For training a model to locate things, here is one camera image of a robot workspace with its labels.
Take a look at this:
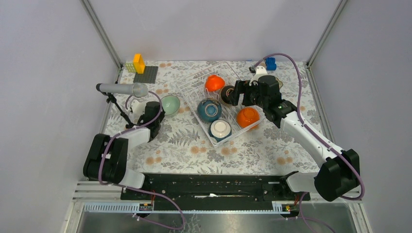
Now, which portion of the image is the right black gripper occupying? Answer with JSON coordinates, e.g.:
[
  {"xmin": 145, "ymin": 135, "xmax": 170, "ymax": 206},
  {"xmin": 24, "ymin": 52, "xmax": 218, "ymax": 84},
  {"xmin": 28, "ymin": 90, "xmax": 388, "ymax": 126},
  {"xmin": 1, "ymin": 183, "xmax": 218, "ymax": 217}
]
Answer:
[{"xmin": 227, "ymin": 80, "xmax": 268, "ymax": 109}]

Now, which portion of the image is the mint green bowl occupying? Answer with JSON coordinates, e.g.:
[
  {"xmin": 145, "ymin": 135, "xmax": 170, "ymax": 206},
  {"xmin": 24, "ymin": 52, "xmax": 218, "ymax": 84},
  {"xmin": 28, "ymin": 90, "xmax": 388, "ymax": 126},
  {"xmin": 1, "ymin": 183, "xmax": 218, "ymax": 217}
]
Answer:
[{"xmin": 161, "ymin": 95, "xmax": 180, "ymax": 117}]

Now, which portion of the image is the orange bowl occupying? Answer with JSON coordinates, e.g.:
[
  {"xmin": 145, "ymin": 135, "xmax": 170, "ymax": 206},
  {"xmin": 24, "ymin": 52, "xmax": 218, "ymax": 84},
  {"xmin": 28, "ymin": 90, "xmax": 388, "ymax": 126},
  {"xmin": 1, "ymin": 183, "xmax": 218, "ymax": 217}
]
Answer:
[
  {"xmin": 205, "ymin": 75, "xmax": 225, "ymax": 92},
  {"xmin": 236, "ymin": 107, "xmax": 260, "ymax": 128}
]

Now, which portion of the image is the blue glazed bowl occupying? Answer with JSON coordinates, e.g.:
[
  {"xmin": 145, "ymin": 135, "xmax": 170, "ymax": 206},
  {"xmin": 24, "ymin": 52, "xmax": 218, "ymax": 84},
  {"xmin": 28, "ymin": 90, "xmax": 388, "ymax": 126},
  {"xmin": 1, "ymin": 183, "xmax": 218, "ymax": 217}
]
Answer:
[{"xmin": 197, "ymin": 98, "xmax": 222, "ymax": 123}]

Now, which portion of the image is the small white floral bowl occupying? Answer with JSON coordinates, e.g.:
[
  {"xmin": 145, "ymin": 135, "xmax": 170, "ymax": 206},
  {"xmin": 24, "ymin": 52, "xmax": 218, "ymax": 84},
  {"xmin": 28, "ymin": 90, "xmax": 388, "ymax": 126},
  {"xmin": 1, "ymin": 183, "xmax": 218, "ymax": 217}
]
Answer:
[{"xmin": 275, "ymin": 77, "xmax": 283, "ymax": 88}]

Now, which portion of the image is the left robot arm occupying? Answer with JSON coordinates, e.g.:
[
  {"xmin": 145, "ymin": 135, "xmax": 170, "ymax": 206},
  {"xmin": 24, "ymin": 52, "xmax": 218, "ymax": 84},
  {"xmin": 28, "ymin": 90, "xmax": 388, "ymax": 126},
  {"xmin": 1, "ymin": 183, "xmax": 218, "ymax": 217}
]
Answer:
[{"xmin": 83, "ymin": 101, "xmax": 165, "ymax": 200}]

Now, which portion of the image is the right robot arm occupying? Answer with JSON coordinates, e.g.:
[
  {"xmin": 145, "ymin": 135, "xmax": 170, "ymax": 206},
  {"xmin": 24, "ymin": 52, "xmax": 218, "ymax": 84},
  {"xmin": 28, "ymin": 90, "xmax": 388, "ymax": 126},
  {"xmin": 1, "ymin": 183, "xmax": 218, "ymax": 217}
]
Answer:
[{"xmin": 222, "ymin": 75, "xmax": 365, "ymax": 201}]

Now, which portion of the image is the black bowl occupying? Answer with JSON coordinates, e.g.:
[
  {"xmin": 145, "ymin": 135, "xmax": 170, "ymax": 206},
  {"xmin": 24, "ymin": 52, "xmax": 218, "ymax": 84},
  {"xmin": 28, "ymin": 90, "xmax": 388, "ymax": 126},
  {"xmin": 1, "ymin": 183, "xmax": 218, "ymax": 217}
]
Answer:
[{"xmin": 220, "ymin": 85, "xmax": 235, "ymax": 106}]

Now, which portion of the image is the silver microphone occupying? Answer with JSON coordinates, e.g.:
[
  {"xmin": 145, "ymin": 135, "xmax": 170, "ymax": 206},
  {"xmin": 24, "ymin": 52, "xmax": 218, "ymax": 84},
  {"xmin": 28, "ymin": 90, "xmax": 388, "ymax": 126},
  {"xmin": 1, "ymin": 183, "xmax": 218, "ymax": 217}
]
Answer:
[{"xmin": 96, "ymin": 83, "xmax": 149, "ymax": 98}]

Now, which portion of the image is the grey building baseplate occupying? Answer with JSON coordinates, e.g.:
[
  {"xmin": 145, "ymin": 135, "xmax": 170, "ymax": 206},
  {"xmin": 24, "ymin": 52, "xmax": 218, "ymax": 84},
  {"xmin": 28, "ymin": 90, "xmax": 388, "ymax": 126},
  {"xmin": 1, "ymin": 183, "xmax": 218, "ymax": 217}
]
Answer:
[{"xmin": 133, "ymin": 66, "xmax": 158, "ymax": 84}]

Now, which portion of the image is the teal and white bowl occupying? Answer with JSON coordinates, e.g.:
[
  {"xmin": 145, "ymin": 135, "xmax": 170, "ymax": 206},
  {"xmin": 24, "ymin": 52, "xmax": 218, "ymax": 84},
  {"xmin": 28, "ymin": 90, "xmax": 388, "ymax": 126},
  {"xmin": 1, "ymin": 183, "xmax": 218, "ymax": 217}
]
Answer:
[{"xmin": 208, "ymin": 119, "xmax": 232, "ymax": 143}]

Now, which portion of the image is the blue building block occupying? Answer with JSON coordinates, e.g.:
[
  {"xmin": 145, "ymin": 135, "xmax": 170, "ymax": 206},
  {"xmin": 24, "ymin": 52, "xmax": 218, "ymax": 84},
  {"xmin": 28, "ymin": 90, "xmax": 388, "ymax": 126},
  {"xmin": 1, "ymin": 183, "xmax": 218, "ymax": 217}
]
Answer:
[{"xmin": 264, "ymin": 57, "xmax": 277, "ymax": 71}]

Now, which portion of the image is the yellow building block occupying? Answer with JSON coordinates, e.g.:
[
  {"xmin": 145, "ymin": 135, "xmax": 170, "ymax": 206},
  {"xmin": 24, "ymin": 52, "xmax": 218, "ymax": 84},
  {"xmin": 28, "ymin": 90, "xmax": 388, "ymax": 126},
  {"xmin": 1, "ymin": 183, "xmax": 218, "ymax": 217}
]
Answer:
[{"xmin": 133, "ymin": 53, "xmax": 146, "ymax": 74}]

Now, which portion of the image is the light green building block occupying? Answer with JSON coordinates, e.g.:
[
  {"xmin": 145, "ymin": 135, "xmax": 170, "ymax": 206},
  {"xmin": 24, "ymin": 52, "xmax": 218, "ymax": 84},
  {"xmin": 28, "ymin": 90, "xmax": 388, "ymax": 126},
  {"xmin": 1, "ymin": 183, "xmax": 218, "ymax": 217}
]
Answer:
[{"xmin": 124, "ymin": 63, "xmax": 136, "ymax": 73}]

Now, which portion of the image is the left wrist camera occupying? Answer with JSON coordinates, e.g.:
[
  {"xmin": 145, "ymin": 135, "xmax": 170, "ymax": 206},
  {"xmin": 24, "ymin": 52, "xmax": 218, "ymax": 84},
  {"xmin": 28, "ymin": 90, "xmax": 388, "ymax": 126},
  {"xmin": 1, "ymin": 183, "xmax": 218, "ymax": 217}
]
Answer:
[{"xmin": 127, "ymin": 100, "xmax": 146, "ymax": 117}]

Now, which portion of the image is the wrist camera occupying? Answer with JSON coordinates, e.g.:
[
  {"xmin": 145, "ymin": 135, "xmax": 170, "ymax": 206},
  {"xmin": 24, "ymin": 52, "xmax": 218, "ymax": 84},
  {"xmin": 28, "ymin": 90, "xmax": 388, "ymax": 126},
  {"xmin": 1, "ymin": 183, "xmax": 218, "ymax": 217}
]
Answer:
[
  {"xmin": 249, "ymin": 66, "xmax": 268, "ymax": 86},
  {"xmin": 127, "ymin": 100, "xmax": 146, "ymax": 117}
]

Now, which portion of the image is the white wire dish rack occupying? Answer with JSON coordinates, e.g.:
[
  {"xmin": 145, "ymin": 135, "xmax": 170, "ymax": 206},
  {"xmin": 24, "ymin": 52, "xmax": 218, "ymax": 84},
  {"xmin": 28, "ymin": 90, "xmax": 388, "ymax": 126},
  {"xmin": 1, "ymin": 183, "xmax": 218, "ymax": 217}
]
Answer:
[{"xmin": 176, "ymin": 62, "xmax": 264, "ymax": 147}]

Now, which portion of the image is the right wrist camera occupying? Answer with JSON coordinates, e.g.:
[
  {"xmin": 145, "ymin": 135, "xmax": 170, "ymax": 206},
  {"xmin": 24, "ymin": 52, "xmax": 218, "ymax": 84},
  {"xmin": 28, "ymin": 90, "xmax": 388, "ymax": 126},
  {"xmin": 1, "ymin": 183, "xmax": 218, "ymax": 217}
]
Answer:
[{"xmin": 249, "ymin": 66, "xmax": 268, "ymax": 86}]

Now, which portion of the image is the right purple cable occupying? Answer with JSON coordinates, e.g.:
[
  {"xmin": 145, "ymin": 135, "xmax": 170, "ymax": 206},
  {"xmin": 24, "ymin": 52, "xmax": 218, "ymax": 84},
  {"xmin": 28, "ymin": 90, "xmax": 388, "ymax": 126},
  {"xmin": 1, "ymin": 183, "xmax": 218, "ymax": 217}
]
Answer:
[{"xmin": 251, "ymin": 53, "xmax": 366, "ymax": 233}]

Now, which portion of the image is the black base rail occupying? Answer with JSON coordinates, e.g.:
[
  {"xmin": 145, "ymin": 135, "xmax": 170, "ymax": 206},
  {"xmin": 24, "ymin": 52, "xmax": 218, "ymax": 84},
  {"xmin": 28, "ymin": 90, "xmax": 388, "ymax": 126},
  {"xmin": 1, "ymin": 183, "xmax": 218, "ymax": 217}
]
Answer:
[{"xmin": 120, "ymin": 173, "xmax": 310, "ymax": 212}]

